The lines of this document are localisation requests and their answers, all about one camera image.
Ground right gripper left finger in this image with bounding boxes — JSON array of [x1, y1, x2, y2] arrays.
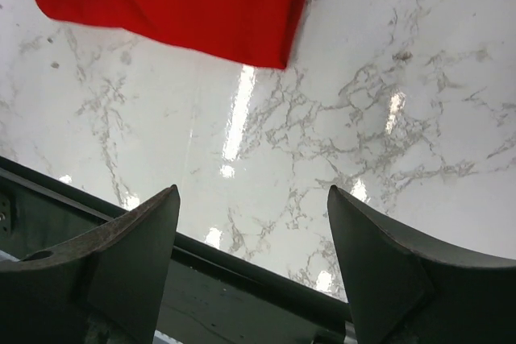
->
[[1, 185, 180, 343]]

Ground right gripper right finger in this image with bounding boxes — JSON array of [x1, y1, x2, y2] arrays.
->
[[327, 185, 515, 343]]

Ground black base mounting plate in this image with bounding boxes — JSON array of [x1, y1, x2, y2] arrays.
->
[[1, 159, 356, 343]]

